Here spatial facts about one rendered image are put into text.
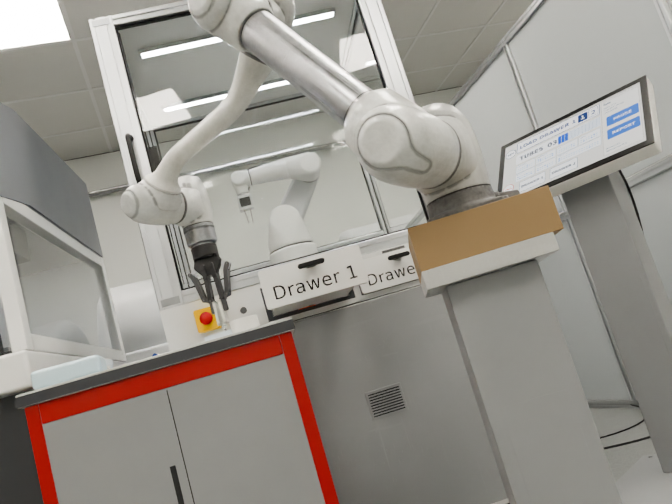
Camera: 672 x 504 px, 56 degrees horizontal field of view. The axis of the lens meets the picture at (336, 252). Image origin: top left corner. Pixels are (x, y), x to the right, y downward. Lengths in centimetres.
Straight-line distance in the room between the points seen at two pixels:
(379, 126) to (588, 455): 77
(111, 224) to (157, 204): 369
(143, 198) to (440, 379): 108
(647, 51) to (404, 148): 189
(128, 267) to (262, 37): 397
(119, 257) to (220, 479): 401
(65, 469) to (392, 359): 104
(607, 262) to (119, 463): 151
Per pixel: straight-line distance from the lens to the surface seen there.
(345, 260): 177
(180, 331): 209
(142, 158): 223
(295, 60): 147
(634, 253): 213
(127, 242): 540
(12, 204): 218
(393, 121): 123
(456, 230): 135
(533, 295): 139
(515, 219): 137
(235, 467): 149
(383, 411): 209
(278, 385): 148
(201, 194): 190
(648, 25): 298
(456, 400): 214
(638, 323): 215
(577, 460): 142
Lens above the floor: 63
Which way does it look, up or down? 9 degrees up
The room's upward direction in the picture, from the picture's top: 17 degrees counter-clockwise
